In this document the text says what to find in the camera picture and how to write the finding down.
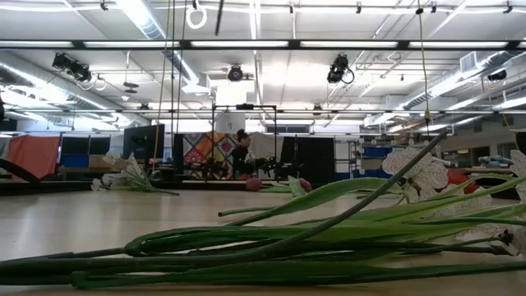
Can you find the person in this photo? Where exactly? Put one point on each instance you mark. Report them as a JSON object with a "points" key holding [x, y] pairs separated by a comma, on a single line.
{"points": [[239, 158]]}

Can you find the wooden table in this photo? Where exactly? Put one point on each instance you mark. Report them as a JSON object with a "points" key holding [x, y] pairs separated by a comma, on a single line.
{"points": [[493, 169]]}

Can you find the brown cardboard box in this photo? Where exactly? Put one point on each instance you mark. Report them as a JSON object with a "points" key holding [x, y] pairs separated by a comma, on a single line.
{"points": [[98, 161]]}

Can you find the white air vent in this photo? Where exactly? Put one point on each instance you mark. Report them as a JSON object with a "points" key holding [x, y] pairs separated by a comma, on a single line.
{"points": [[468, 61]]}

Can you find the grey-blue rolled fabric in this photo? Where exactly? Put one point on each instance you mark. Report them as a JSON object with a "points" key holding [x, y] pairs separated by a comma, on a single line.
{"points": [[495, 160]]}

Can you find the white artificial flower bunch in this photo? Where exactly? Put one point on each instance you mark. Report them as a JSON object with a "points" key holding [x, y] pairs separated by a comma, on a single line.
{"points": [[263, 271], [131, 170]]}

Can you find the orange cloth panel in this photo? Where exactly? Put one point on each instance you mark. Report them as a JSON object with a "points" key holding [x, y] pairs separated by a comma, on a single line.
{"points": [[35, 154]]}

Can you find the black ceiling light track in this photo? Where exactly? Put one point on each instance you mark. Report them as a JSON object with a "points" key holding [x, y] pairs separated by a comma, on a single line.
{"points": [[370, 111], [293, 44]]}

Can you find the colourful patterned quilt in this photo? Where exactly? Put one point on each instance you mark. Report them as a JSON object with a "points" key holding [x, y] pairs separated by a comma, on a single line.
{"points": [[205, 148]]}

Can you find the small black robot arm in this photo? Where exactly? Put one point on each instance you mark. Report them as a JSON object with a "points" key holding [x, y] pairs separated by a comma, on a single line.
{"points": [[271, 165], [209, 168]]}

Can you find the black metal rig frame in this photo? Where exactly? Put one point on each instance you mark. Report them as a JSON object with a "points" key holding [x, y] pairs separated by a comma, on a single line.
{"points": [[244, 107]]}

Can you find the shelf with blue bins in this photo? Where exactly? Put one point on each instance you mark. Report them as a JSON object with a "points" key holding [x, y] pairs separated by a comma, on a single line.
{"points": [[370, 153]]}

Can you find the white hanging box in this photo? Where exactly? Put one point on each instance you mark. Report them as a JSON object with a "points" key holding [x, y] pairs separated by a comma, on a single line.
{"points": [[230, 123]]}

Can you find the black computer monitor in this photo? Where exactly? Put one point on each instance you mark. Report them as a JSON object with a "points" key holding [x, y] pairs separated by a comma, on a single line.
{"points": [[144, 141]]}

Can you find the black partition panel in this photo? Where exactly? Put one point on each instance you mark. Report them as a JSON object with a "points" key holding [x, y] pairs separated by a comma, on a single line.
{"points": [[312, 158]]}

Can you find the blue panel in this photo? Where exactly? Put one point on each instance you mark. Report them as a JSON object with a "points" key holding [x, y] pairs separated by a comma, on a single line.
{"points": [[76, 161]]}

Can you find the black ceiling camera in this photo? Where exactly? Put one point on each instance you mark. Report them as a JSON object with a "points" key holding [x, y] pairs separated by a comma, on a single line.
{"points": [[497, 75], [76, 70], [338, 70], [235, 74]]}

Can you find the silver ventilation duct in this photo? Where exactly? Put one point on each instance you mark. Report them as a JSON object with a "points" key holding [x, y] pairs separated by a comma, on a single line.
{"points": [[452, 82], [144, 24], [41, 88]]}

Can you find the dark red artificial tulip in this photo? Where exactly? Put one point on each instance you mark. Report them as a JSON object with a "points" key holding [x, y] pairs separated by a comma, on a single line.
{"points": [[253, 184], [305, 185]]}

